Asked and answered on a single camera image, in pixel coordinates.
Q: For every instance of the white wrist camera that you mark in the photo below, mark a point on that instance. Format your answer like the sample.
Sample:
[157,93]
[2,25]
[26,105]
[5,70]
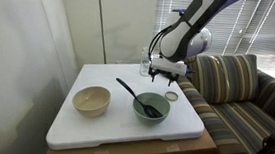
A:
[168,66]

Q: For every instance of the cream ceramic bowl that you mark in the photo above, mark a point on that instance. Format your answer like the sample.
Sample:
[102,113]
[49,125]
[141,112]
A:
[91,109]

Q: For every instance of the striped sofa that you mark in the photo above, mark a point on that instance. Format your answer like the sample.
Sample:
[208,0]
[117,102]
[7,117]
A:
[240,122]

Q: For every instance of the white foam board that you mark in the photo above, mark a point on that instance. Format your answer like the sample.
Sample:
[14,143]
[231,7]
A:
[116,132]

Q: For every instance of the green ceramic bowl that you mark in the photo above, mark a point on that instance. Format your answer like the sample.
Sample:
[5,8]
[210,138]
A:
[158,100]

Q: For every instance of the wooden table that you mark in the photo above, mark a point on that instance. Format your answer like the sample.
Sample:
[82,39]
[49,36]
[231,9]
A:
[157,153]

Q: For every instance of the striped cushion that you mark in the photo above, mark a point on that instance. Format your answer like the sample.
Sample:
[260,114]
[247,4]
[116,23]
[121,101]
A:
[224,78]

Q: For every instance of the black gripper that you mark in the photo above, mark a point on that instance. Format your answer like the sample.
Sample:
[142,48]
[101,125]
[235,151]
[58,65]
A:
[164,73]

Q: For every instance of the round jar lid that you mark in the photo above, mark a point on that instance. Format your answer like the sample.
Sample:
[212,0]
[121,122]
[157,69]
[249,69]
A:
[171,96]

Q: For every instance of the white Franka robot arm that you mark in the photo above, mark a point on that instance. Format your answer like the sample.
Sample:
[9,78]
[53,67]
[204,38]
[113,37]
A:
[188,34]

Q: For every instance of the black plastic spoon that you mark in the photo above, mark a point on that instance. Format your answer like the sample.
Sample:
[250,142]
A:
[154,112]

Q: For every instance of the clear glass jar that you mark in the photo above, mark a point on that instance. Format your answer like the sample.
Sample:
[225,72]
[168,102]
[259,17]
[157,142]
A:
[144,66]

